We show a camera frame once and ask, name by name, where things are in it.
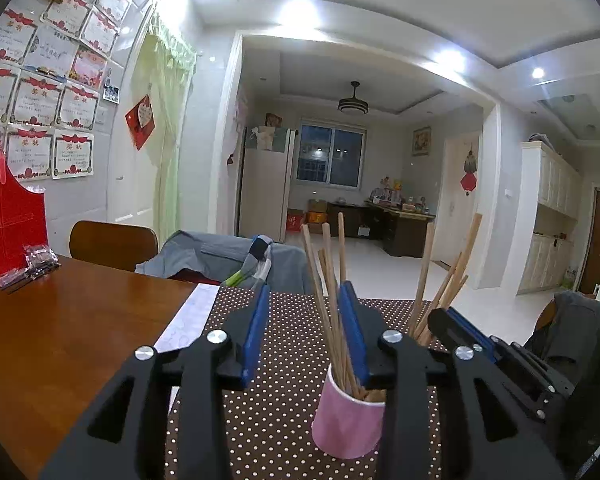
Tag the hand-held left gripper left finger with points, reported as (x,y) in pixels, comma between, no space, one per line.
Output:
(255,340)

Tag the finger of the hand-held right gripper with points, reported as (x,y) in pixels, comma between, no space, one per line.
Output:
(467,327)
(530,370)

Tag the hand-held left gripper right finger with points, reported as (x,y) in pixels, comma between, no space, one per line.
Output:
(352,330)

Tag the bundle of chopsticks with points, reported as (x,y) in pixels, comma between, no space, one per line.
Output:
(332,325)

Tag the wooden chopstick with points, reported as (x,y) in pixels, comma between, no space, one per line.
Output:
(455,294)
(467,235)
(442,290)
(422,270)

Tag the pink cup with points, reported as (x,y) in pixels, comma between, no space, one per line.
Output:
(345,425)

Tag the wooden chair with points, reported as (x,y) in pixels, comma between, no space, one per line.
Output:
(545,317)
(110,245)

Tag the dark jacket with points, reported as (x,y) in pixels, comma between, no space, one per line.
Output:
(570,325)

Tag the white paper strip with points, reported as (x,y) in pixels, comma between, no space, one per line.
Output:
(190,317)

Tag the brown polka dot mat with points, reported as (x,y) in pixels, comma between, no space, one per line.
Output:
(280,410)

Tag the green white striped cloth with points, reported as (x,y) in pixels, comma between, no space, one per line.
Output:
(260,260)

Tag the red cloth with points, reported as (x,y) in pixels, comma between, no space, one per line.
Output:
(195,277)

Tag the grey cloth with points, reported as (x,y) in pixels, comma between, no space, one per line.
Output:
(200,255)

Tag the dark wooden desk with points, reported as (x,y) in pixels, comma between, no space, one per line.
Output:
(405,235)

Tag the white door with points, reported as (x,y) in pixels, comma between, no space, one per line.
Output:
(450,220)

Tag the orange cardboard box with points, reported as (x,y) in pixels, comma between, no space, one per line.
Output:
(316,218)

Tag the red cardboard box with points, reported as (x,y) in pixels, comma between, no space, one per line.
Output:
(295,220)

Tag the brown cardboard box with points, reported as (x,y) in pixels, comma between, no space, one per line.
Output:
(317,205)

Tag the clutter of desk ornaments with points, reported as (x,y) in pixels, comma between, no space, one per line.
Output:
(397,197)

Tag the brown entrance door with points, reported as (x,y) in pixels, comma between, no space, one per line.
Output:
(592,240)

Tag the beige refrigerator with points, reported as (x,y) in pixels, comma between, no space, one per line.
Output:
(265,195)

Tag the red hanging door ornament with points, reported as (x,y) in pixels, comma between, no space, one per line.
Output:
(468,180)

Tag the white tall cabinet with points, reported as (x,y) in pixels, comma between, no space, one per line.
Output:
(550,195)

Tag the window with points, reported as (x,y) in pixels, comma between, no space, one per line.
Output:
(330,155)

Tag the dark bag on cabinet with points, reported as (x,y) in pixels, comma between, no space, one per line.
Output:
(541,142)

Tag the white bag on refrigerator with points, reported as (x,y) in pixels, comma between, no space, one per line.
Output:
(258,138)

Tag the light green curtain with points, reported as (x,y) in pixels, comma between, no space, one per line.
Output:
(172,135)

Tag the ceiling fan lamp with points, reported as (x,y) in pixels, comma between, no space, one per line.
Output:
(353,106)

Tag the clear plastic packet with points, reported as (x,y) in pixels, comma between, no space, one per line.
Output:
(41,257)
(16,280)

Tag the red diamond heart decoration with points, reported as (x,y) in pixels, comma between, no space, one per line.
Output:
(141,122)

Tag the red paper bag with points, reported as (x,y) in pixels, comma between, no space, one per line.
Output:
(10,230)

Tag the framed wall picture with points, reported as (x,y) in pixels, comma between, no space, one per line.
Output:
(422,141)

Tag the small wall photo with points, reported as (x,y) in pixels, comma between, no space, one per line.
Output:
(111,93)

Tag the wall of award certificates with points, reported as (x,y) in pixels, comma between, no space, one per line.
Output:
(35,95)

